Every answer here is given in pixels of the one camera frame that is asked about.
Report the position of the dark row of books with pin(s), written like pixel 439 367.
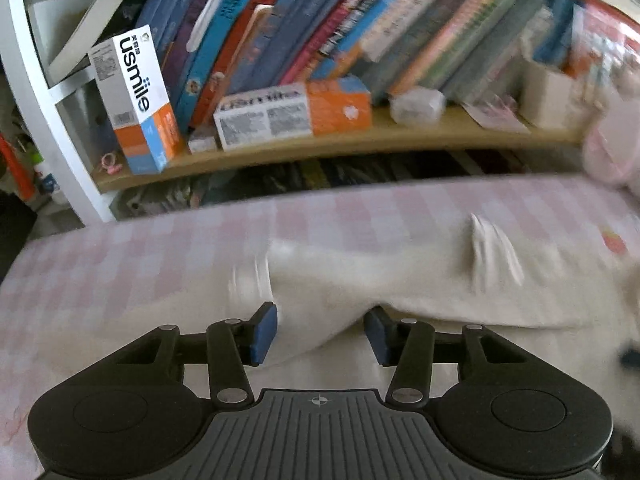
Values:
pixel 325 175

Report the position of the pink checked bed sheet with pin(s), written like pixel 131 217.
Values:
pixel 125 270

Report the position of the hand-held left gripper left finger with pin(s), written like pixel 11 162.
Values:
pixel 263 332

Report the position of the small white box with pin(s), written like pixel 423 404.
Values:
pixel 417 105

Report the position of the cream printed t-shirt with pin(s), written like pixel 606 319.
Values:
pixel 375 275

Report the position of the pink card with scissors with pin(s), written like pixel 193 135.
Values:
pixel 495 117

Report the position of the wooden bookshelf board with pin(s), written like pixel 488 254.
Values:
pixel 350 142

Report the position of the white pen holder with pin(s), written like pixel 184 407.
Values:
pixel 552 97

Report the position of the tall white orange box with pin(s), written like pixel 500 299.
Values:
pixel 135 100

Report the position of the white and pink plush toy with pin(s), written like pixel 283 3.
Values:
pixel 612 150

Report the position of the white shelf frame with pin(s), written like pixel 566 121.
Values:
pixel 55 110

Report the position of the row of colourful books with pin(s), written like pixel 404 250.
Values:
pixel 325 25

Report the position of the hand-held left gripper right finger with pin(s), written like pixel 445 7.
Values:
pixel 376 334

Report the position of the long white orange box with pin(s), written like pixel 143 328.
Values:
pixel 290 112

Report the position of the tiny white box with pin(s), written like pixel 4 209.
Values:
pixel 203 141

